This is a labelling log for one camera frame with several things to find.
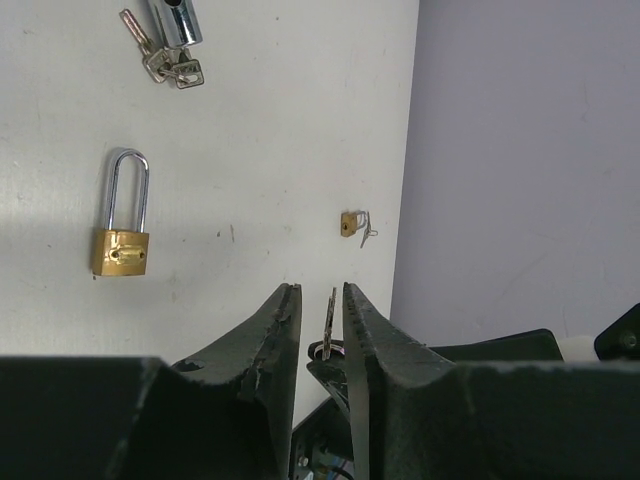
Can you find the silver keys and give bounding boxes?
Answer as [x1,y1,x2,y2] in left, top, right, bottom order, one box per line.
[357,211,379,249]
[312,287,345,362]

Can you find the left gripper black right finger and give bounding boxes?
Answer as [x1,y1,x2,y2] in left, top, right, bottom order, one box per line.
[341,281,640,480]

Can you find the red cable lock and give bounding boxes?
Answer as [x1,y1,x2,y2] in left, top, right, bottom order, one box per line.
[147,0,203,48]

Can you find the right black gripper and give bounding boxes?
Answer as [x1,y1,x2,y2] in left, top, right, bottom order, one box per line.
[291,340,355,480]

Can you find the small brass padlock long shackle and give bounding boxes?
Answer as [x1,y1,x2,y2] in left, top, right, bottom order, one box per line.
[91,148,150,277]

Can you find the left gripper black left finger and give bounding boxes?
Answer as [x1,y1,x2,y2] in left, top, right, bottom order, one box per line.
[1,284,302,479]

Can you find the silver key pair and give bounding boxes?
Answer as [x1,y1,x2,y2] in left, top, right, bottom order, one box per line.
[119,9,205,90]

